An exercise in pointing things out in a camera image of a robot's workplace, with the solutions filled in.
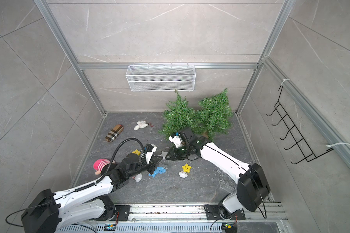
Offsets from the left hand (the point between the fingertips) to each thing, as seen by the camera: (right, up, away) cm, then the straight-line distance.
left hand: (163, 155), depth 77 cm
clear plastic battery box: (+36, -19, +4) cm, 41 cm away
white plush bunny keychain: (-20, +17, +30) cm, 40 cm away
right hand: (+4, -1, 0) cm, 4 cm away
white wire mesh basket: (-4, +49, +24) cm, 55 cm away
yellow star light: (+13, -10, +11) cm, 20 cm away
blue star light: (-3, -9, +2) cm, 9 cm away
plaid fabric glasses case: (-39, +9, +25) cm, 47 cm away
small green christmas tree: (+9, +21, +2) cm, 23 cm away
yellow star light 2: (-19, -2, +18) cm, 27 cm away
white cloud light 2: (-15, -14, +5) cm, 21 cm away
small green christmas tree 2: (+29, +21, +4) cm, 36 cm away
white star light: (-1, -4, +18) cm, 19 cm away
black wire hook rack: (+63, +15, -9) cm, 65 cm away
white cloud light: (+11, -13, +9) cm, 19 cm away
